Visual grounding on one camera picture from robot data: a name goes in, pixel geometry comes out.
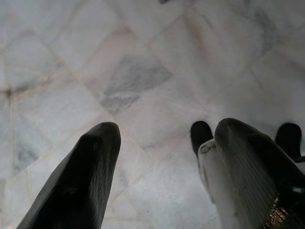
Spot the black robot right foot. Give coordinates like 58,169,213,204
274,122,303,158

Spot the black robot foot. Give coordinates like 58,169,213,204
274,122,303,158
190,121,214,156

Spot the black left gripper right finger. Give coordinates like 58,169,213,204
214,117,305,229

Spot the black robot left foot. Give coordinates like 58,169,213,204
190,121,214,156

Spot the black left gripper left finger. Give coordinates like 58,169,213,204
15,122,122,229

